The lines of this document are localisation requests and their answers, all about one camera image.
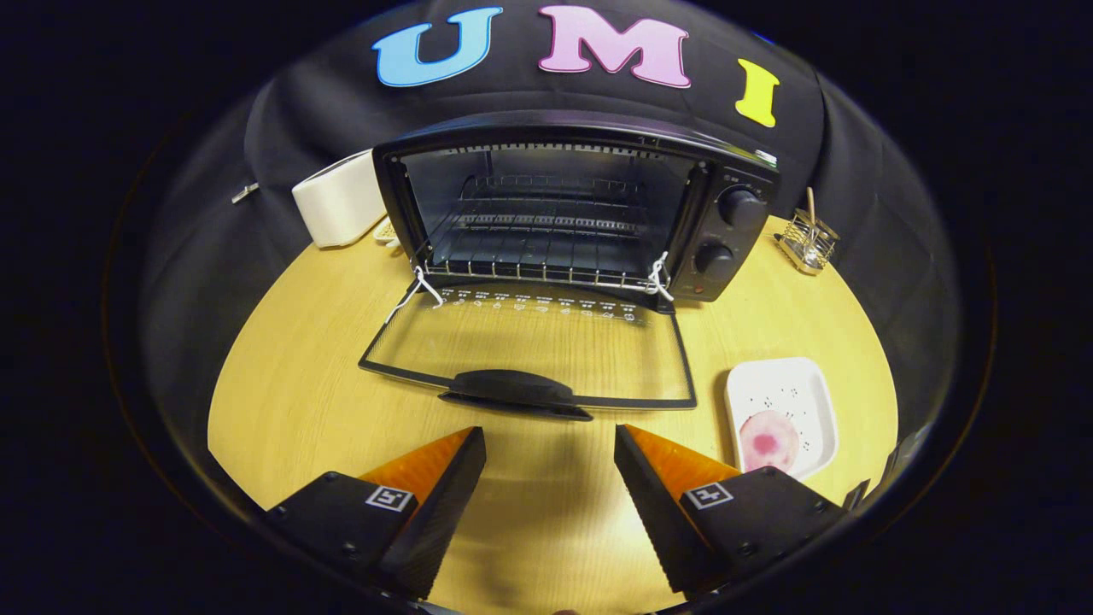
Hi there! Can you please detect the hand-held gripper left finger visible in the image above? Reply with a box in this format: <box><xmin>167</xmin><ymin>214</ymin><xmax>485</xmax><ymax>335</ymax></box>
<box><xmin>265</xmin><ymin>426</ymin><xmax>488</xmax><ymax>600</ymax></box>

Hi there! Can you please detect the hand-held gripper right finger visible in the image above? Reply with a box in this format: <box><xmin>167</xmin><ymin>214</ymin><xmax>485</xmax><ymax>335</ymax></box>
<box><xmin>613</xmin><ymin>424</ymin><xmax>870</xmax><ymax>599</ymax></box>

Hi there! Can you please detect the pink ham slice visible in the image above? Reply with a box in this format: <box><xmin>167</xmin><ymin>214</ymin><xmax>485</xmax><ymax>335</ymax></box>
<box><xmin>739</xmin><ymin>410</ymin><xmax>801</xmax><ymax>473</ymax></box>

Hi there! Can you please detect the white square plate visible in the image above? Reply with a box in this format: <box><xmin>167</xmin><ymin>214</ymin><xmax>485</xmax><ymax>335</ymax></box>
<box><xmin>725</xmin><ymin>357</ymin><xmax>839</xmax><ymax>481</ymax></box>

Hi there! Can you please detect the black toaster oven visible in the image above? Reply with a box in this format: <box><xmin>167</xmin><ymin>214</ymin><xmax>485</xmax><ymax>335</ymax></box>
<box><xmin>359</xmin><ymin>109</ymin><xmax>780</xmax><ymax>422</ymax></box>

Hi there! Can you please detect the white toaster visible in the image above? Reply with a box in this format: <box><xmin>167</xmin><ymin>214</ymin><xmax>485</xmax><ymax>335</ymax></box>
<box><xmin>291</xmin><ymin>149</ymin><xmax>387</xmax><ymax>249</ymax></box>

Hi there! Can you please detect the black backdrop cloth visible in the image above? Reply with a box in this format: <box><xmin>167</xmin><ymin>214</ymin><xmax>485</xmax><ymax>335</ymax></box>
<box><xmin>141</xmin><ymin>0</ymin><xmax>961</xmax><ymax>428</ymax></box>

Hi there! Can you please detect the white string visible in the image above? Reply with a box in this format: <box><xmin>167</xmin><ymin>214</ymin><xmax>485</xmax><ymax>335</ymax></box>
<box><xmin>645</xmin><ymin>252</ymin><xmax>675</xmax><ymax>304</ymax></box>
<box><xmin>389</xmin><ymin>265</ymin><xmax>445</xmax><ymax>324</ymax></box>

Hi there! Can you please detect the small wire basket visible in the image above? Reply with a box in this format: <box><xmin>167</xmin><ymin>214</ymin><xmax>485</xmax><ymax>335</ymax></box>
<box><xmin>775</xmin><ymin>209</ymin><xmax>841</xmax><ymax>276</ymax></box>

